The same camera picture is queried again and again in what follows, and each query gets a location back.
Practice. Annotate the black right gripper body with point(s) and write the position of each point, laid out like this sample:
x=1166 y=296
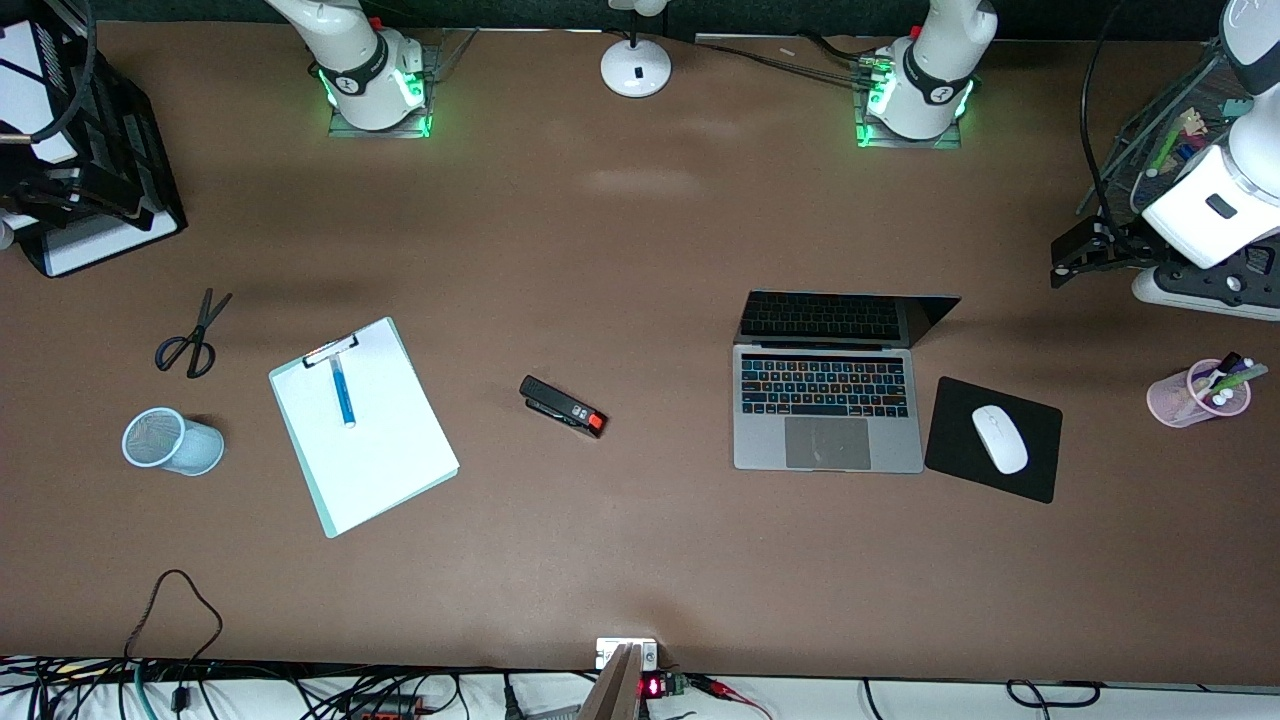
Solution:
x=48 y=187

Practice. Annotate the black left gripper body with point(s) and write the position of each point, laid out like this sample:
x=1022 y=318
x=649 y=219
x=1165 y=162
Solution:
x=1122 y=243

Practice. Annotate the grey laptop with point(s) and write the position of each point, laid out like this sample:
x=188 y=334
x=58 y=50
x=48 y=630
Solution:
x=828 y=410

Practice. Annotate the blue marker with white cap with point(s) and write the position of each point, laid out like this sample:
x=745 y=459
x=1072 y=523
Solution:
x=343 y=392

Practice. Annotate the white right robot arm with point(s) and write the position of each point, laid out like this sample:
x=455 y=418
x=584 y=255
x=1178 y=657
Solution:
x=362 y=62

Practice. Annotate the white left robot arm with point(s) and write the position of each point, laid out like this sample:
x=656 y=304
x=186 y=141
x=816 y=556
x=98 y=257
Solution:
x=1215 y=205

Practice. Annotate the green white marker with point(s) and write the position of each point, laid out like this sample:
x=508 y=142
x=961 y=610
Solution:
x=1165 y=150

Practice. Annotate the black purple marker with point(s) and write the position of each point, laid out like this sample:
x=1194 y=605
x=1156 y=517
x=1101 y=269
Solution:
x=1226 y=365

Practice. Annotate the white-capped marker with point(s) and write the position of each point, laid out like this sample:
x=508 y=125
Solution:
x=1222 y=397

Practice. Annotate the black stacked paper tray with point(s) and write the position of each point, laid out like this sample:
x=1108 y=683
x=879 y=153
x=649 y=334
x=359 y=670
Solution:
x=150 y=160

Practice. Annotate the white paper stack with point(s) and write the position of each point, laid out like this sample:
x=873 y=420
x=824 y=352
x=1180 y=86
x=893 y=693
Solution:
x=100 y=245
x=30 y=110

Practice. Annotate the beige wooden clip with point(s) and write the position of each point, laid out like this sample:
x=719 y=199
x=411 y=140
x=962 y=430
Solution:
x=1192 y=125

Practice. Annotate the pink translucent cup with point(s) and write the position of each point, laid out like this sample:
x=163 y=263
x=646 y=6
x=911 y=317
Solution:
x=1170 y=400

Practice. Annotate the teal binder clip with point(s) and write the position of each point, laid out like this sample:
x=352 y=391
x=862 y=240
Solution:
x=1233 y=108

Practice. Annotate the lime green highlighter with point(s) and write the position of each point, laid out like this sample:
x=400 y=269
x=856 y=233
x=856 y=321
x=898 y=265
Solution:
x=1245 y=377

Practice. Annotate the white computer mouse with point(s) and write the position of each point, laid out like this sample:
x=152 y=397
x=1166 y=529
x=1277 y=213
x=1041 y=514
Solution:
x=1000 y=440

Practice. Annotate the black mouse pad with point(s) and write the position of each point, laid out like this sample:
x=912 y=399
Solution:
x=950 y=440

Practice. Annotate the light blue mesh cup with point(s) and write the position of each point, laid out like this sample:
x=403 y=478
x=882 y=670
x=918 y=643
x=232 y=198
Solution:
x=175 y=443

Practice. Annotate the white paper sheet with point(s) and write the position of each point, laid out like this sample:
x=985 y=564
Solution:
x=380 y=440

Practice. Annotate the mint green clipboard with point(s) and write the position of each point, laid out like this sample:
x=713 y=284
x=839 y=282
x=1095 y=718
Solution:
x=325 y=515

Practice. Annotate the black stapler with red end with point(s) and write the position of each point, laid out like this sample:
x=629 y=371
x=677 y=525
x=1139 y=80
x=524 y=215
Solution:
x=562 y=405

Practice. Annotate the circuit board with red display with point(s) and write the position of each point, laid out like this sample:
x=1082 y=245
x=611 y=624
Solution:
x=660 y=687

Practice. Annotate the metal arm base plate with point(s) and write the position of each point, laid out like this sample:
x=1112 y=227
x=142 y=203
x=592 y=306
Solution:
x=905 y=143
x=345 y=128

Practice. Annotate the small white bracket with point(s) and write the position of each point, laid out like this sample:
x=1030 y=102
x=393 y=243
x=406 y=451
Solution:
x=648 y=655

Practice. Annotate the grey camera post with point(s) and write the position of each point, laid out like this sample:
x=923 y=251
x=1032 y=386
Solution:
x=610 y=690

